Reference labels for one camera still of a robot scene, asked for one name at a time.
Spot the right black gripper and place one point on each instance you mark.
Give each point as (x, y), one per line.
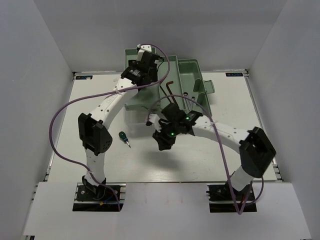
(163, 142)

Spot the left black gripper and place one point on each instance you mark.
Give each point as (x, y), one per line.
(155, 74)

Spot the green plastic toolbox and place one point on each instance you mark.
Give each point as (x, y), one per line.
(184, 76)

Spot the green screwdriver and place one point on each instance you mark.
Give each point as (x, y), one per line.
(124, 138)

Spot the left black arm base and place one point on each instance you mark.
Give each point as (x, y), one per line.
(86, 201)

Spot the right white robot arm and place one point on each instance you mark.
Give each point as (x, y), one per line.
(253, 146)

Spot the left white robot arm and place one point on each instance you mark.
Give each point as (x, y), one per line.
(93, 127)

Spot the left blue table label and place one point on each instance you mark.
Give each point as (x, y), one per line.
(84, 77)

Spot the blue table label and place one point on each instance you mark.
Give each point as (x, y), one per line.
(234, 74)
(84, 77)

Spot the right blue table label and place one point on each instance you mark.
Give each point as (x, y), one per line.
(234, 74)

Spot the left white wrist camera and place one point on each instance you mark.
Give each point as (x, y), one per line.
(144, 48)

